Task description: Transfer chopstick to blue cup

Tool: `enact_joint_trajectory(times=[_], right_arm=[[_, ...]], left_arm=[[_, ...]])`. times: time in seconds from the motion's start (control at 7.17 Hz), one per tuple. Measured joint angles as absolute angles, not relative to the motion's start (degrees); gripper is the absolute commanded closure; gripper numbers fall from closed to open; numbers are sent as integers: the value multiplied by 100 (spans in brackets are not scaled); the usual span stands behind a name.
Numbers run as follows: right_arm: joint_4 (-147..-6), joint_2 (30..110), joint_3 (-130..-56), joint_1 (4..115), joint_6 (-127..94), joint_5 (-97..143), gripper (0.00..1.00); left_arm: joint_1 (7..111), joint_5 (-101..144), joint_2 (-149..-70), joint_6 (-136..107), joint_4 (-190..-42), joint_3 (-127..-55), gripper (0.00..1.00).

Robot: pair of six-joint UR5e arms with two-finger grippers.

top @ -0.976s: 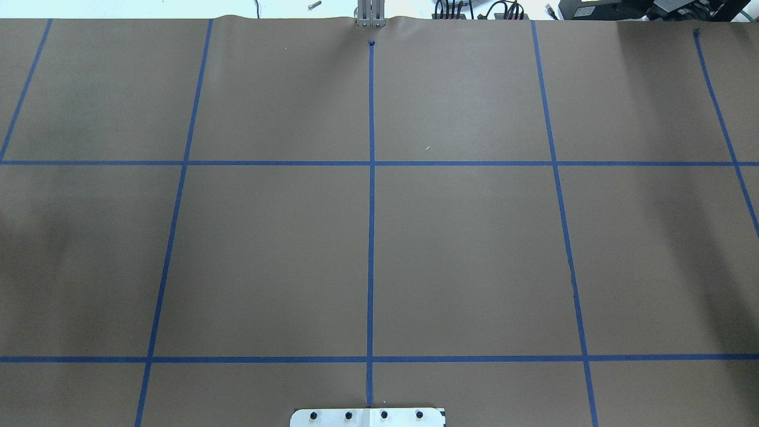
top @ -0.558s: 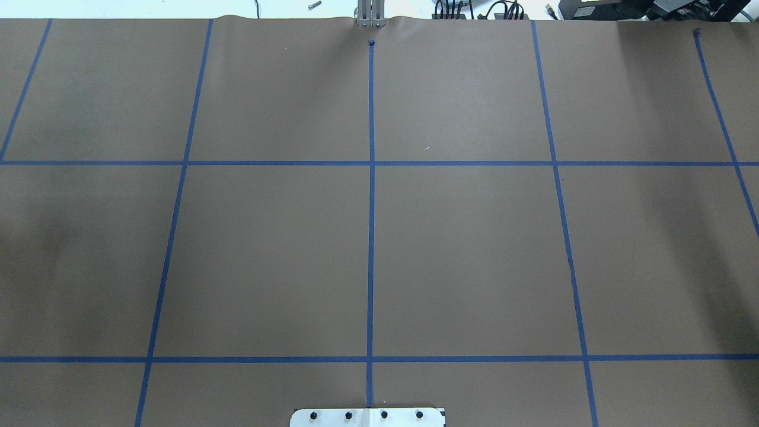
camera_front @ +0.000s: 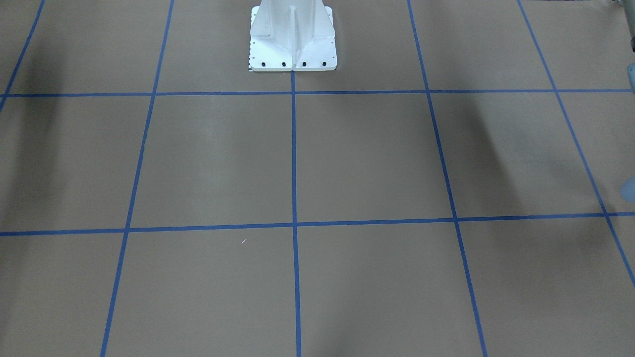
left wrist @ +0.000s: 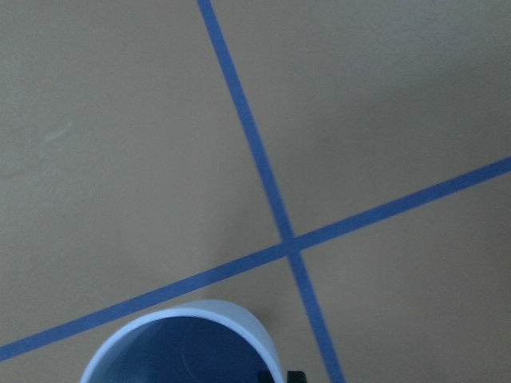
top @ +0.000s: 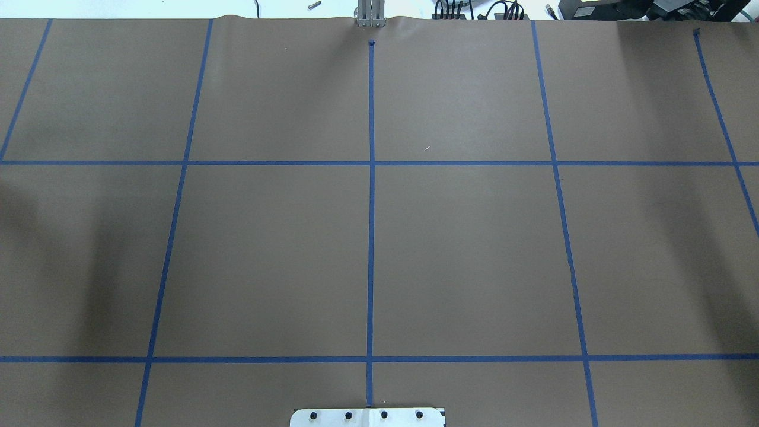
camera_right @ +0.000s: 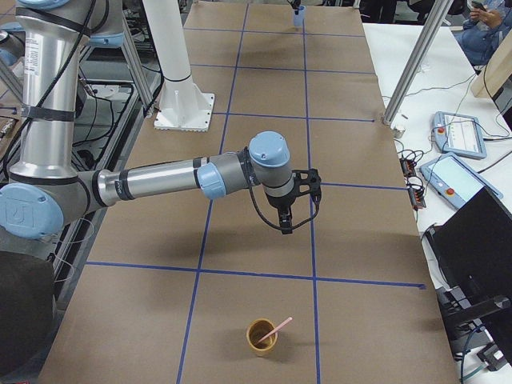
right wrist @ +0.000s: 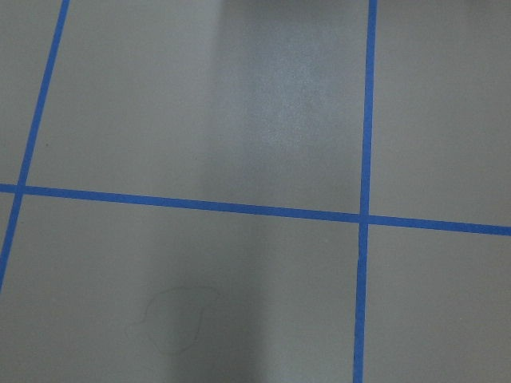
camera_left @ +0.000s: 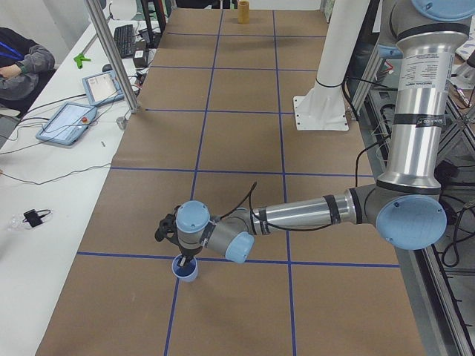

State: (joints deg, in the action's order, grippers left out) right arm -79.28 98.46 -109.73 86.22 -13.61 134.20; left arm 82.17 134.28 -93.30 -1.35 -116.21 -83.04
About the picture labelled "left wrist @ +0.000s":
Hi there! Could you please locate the blue plastic cup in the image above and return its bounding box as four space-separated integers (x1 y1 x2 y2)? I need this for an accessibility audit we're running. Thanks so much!
81 299 286 382

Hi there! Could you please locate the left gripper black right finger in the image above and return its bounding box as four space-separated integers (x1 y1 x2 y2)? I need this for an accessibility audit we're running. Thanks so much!
287 370 305 383

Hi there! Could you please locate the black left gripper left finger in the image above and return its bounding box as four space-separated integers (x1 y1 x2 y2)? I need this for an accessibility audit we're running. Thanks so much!
258 371 271 383

